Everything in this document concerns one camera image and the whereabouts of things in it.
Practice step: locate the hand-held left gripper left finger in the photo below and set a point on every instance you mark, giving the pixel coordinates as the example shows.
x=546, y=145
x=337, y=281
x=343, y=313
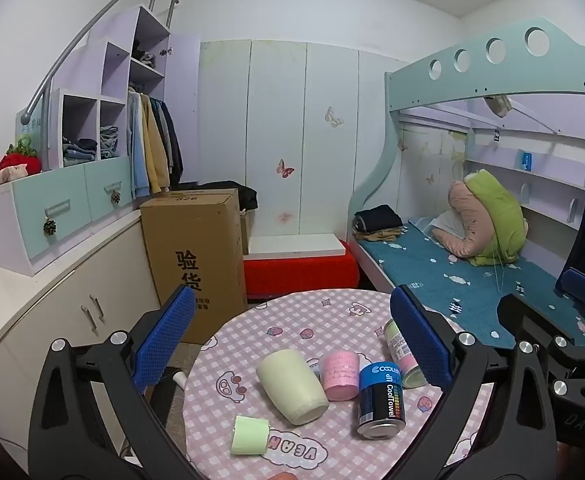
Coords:
x=162, y=340

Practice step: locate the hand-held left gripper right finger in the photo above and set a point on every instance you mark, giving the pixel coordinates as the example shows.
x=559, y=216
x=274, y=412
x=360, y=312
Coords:
x=420, y=340

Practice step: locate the pale green cup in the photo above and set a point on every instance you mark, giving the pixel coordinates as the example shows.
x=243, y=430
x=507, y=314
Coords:
x=290, y=385

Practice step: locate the pink cup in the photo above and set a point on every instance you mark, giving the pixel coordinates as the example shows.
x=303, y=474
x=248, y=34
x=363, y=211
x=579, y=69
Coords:
x=340, y=375

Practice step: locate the green and pink can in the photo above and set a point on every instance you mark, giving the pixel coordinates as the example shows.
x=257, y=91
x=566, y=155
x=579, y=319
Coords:
x=396, y=342

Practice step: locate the white tube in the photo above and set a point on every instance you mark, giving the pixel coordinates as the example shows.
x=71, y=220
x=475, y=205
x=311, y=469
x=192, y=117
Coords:
x=180, y=379

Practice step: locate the blue bed mattress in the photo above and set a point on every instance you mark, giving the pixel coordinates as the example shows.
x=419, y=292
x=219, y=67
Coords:
x=447, y=270

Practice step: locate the blue and black can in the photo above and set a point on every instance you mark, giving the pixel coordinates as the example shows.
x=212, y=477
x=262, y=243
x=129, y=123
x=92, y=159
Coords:
x=380, y=405

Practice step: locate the large cardboard box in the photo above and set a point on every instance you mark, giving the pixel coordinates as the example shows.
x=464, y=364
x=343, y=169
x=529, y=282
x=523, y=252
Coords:
x=192, y=240

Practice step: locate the green blanket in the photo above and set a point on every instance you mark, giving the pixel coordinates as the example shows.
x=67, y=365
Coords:
x=502, y=215

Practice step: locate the folded tan clothes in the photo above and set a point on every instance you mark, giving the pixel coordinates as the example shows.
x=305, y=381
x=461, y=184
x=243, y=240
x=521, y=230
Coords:
x=380, y=235

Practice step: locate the pink pillow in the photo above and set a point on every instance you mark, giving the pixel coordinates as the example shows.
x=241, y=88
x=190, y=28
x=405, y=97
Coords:
x=465, y=230

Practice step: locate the white pillow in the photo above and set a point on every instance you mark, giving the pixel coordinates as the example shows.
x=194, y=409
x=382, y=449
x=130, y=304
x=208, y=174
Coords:
x=445, y=222

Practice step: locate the white low cabinet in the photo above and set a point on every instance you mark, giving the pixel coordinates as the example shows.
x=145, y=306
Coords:
x=47, y=300

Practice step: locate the pink checkered tablecloth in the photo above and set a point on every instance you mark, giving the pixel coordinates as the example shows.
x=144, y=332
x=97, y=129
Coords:
x=297, y=325

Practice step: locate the small green roll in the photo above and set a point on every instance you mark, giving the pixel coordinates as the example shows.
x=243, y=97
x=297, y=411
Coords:
x=249, y=435

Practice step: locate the folded dark clothes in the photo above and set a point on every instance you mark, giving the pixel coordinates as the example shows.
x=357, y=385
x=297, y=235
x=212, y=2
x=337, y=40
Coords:
x=377, y=217

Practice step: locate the small blue box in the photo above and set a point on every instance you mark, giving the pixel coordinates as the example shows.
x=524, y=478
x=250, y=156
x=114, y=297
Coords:
x=524, y=161

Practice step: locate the red bench white top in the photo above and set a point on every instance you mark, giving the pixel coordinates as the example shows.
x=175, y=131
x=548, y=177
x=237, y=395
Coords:
x=297, y=272

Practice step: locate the pine cone ornament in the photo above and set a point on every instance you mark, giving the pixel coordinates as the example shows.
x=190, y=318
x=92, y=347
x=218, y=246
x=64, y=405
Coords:
x=49, y=226
x=116, y=197

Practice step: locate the white board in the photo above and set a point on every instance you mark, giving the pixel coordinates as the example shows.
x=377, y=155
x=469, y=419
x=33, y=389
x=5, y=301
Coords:
x=292, y=244

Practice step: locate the black clothing pile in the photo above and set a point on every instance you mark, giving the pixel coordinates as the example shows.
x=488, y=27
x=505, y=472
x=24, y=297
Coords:
x=245, y=195

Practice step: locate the light blue hanging shirt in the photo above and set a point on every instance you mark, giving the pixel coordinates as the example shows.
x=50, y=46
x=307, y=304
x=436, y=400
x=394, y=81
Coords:
x=136, y=160

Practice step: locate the yellow hanging jacket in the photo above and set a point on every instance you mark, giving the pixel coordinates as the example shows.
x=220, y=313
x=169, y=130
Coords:
x=155, y=155

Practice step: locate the teal drawer unit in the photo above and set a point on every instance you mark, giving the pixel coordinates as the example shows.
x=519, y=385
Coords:
x=27, y=210

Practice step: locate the dark hanging coats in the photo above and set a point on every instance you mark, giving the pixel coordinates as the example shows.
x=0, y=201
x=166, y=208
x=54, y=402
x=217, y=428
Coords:
x=172, y=145

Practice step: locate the folded jeans pile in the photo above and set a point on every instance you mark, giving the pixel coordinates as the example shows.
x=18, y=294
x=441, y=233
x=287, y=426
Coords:
x=80, y=150
x=109, y=142

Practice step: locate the pink butterfly sticker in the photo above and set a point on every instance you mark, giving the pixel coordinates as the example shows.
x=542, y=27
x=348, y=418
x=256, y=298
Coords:
x=285, y=168

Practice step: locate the red strawberry plush toy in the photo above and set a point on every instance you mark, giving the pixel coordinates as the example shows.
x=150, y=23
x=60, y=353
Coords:
x=17, y=165

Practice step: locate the white butterfly sticker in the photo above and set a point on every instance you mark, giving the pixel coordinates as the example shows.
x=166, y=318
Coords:
x=333, y=117

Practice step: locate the white wardrobe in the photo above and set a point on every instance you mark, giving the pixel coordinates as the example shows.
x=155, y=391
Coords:
x=272, y=110

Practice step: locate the dark clothes on shelf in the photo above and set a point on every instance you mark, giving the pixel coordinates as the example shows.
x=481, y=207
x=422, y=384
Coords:
x=145, y=55

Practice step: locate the grey metal handrail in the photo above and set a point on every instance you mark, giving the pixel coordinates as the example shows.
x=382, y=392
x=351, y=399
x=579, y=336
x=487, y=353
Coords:
x=80, y=35

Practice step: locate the purple shelf unit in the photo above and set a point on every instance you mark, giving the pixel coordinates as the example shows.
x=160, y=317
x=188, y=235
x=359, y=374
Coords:
x=117, y=25

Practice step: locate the purple wall shelf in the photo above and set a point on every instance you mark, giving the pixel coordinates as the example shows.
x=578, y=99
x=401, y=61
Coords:
x=537, y=175

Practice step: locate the teal bunk bed frame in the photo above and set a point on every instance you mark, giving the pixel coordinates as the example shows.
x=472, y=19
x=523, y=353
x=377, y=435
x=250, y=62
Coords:
x=472, y=75

